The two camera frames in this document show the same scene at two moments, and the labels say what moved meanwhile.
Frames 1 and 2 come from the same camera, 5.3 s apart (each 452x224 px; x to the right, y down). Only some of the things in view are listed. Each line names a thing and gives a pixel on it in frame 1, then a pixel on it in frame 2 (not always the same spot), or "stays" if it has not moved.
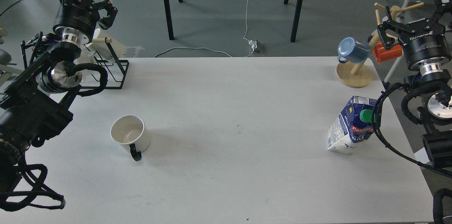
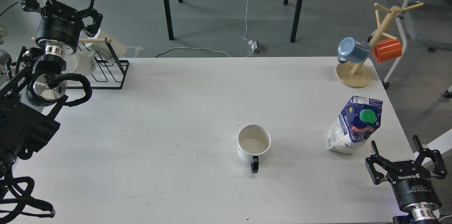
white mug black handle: x=130 y=130 → x=253 y=141
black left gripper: x=75 y=11 → x=56 y=21
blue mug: x=354 y=51 stays
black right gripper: x=421 y=39 → x=411 y=183
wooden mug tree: x=357 y=75 stays
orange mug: x=382 y=54 stays
